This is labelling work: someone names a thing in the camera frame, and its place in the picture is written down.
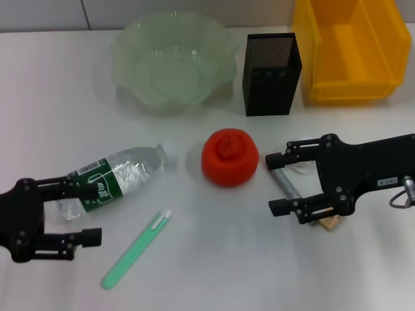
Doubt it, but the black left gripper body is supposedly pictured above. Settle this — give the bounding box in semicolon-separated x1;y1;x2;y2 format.
0;178;46;264

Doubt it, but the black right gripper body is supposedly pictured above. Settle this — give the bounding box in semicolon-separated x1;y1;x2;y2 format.
316;132;415;216

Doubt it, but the white paper ball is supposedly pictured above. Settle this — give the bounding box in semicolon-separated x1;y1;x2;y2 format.
288;133;315;175

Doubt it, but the mint green pen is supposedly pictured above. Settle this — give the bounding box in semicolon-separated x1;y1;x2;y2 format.
101;209;172;290

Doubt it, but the clear water bottle green label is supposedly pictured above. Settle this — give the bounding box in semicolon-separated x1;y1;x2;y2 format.
54;142;179;224

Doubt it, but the grey silver marker pen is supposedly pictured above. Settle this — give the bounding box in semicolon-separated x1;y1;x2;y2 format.
270;167;317;226

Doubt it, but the tan eraser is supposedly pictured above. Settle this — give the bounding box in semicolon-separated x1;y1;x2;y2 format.
319;215;343;233

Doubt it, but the black mesh pen holder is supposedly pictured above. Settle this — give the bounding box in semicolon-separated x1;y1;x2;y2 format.
242;32;303;117

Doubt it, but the translucent green wavy fruit bowl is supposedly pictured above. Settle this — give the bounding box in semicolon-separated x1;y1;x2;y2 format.
112;11;240;111

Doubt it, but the yellow plastic storage bin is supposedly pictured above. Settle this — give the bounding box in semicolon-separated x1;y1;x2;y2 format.
291;0;412;105

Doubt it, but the right gripper cable with connector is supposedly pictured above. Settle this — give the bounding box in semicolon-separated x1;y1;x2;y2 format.
388;176;415;210

